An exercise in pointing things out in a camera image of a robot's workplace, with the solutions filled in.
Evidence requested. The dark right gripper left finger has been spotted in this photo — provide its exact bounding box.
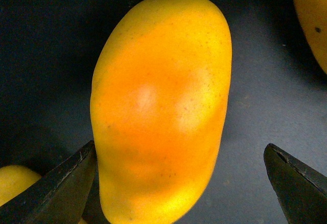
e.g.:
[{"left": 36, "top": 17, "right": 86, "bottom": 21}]
[{"left": 1, "top": 140, "right": 97, "bottom": 223}]

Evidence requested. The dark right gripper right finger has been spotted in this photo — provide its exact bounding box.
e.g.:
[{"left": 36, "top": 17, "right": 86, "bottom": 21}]
[{"left": 264, "top": 143, "right": 326, "bottom": 223}]

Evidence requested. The yellow orange mango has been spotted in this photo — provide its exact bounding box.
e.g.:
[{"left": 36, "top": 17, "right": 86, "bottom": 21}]
[{"left": 90, "top": 0, "right": 232, "bottom": 223}]

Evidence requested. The yellow mango bottom left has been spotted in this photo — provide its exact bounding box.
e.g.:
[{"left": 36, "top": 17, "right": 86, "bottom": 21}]
[{"left": 1, "top": 165, "right": 41, "bottom": 206}]

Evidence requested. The yellow mango right edge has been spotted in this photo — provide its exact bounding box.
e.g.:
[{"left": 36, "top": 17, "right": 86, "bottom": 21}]
[{"left": 293, "top": 0, "right": 326, "bottom": 72}]

